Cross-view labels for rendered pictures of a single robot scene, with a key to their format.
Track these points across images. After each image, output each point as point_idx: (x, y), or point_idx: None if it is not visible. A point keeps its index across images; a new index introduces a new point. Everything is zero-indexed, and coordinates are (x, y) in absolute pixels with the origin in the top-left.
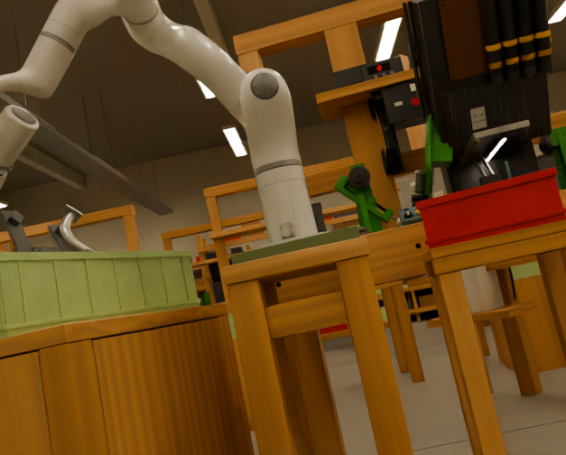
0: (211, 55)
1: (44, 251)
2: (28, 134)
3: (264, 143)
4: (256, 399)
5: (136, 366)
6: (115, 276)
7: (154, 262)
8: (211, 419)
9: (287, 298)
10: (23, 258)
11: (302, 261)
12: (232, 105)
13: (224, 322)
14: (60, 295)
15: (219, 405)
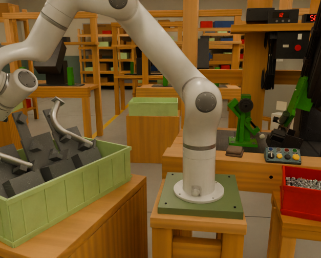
0: (170, 58)
1: (40, 147)
2: (30, 93)
3: (194, 133)
4: None
5: (90, 255)
6: (83, 183)
7: (108, 163)
8: (128, 251)
9: None
10: (25, 197)
11: (202, 228)
12: (177, 87)
13: (144, 189)
14: (48, 209)
15: (134, 240)
